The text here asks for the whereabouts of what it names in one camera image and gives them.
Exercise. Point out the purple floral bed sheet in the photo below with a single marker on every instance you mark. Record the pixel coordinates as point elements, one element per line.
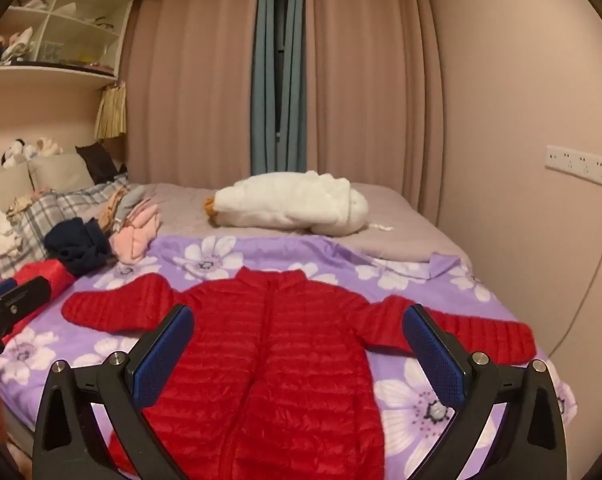
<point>291,255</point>

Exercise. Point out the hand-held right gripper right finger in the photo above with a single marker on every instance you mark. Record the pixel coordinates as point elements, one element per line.
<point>433,360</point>

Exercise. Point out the grey quilted bed cover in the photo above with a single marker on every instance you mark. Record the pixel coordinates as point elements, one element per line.
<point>181,195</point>

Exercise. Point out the white goose plush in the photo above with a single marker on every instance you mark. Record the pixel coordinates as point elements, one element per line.
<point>291,205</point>

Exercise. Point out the white cubby shelf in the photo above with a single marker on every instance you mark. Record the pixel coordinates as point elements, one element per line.
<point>46,15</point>

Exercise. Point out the beige plush toy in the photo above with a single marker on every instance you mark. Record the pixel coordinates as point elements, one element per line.
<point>50,146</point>

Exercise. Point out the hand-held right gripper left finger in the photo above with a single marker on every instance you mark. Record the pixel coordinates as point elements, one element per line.
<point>158,360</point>

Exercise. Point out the peach patterned garment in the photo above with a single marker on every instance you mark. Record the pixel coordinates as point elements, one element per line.
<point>110,212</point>

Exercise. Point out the pink garment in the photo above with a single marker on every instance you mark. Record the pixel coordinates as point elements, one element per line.
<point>136,240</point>

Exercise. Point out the white power strip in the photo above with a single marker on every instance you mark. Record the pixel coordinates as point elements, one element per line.
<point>581,164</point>

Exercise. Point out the grey-blue curtain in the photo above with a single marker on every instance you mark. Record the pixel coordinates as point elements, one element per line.
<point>296,85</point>
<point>263,85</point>

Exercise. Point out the navy blue garment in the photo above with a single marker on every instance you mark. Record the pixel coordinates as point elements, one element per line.
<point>78,247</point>

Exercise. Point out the black and white plush toy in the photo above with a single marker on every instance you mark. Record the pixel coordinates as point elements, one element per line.
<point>15,152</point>

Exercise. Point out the dark brown cushion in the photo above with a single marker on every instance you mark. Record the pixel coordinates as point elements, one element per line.
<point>98,162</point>

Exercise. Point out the clear plastic container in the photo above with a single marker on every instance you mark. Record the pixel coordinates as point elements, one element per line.
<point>51,50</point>

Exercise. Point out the beige headboard cushion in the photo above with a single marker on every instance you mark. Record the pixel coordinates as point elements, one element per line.
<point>61,170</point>
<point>6,185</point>

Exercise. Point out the coral red down jacket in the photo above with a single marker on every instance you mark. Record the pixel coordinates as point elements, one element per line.
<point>56,275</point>

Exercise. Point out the white cloth bundle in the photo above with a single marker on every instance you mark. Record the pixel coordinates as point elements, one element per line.
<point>18,42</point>

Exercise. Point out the dark window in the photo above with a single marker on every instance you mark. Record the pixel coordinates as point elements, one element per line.
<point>280,60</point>

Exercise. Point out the grey garment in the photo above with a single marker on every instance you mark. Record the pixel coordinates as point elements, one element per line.
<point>131,202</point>

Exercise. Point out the small white blue plush toy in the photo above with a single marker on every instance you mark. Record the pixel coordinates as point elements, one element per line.
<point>31,151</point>

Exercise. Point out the beige pleated hanging cloth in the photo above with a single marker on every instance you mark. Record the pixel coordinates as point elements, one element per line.
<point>111,110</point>

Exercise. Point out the pink curtain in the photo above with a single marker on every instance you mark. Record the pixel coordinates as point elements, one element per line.
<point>191,85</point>
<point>371,85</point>

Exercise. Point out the grey plaid duvet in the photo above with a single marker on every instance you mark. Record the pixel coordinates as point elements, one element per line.
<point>66,210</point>

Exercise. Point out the cream patterned cloth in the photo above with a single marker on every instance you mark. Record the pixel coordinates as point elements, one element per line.
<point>21,206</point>

